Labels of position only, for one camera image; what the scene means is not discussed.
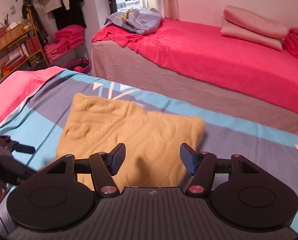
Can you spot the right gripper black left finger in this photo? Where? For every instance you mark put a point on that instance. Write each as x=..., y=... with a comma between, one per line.
x=104, y=167

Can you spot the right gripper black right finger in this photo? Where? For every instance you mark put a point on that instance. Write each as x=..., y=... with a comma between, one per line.
x=201, y=166

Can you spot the tan cable-knit cardigan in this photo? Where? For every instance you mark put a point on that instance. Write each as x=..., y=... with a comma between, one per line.
x=152, y=139

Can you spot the blue grey patterned bedsheet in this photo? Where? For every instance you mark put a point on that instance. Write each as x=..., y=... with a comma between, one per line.
x=39, y=121

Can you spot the pink bed cover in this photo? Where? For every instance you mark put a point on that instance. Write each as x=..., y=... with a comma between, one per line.
x=20, y=85

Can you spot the beige embossed mattress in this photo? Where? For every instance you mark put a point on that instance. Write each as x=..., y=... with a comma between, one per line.
x=120, y=64

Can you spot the pink woven basket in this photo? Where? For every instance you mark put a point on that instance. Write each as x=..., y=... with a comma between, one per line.
x=80, y=65

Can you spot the red bed blanket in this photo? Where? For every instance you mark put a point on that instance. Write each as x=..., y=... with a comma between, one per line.
x=201, y=52

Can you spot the wooden shelf unit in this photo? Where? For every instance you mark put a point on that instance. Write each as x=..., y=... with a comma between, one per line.
x=21, y=49

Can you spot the stack of pink towels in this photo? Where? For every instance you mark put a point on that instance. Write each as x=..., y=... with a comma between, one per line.
x=66, y=40

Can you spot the folded pink blanket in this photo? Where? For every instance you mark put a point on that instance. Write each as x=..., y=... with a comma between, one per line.
x=249, y=26

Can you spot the grey crumpled garment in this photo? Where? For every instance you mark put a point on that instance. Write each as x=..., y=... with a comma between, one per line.
x=138, y=21

